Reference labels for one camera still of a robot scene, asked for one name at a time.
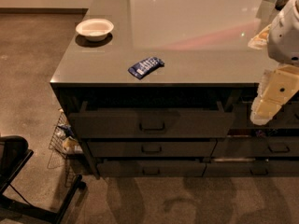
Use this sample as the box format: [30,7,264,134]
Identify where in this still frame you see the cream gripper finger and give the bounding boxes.
[250,97,282,125]

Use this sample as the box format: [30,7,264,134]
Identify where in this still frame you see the grey top drawer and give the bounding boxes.
[68,108,235,139]

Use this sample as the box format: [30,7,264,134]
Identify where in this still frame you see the grey drawer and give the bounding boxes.
[88,140,216,158]
[68,108,235,139]
[97,160,206,177]

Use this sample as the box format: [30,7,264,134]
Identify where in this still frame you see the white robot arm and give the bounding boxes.
[248,0,299,125]

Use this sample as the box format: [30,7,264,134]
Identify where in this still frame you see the right middle drawer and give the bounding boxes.
[212,136,299,158]

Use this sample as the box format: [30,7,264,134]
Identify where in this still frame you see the grey middle drawer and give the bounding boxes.
[88,140,216,158]

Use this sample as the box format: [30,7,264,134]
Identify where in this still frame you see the right bottom drawer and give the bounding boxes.
[204,161,299,177]

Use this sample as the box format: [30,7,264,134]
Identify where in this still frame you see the grey bottom drawer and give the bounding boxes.
[97,160,206,177]

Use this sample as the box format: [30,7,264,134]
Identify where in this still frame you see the snack bag on counter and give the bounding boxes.
[248,25,271,49]

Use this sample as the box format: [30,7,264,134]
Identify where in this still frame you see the grey counter cabinet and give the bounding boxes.
[50,0,299,177]

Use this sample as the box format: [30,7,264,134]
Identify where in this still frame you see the blue snack packet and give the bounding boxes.
[128,57,164,79]

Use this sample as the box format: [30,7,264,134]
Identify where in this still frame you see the white paper bowl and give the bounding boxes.
[76,19,114,42]

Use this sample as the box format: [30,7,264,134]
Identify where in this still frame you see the wire basket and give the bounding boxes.
[48,111,81,188]

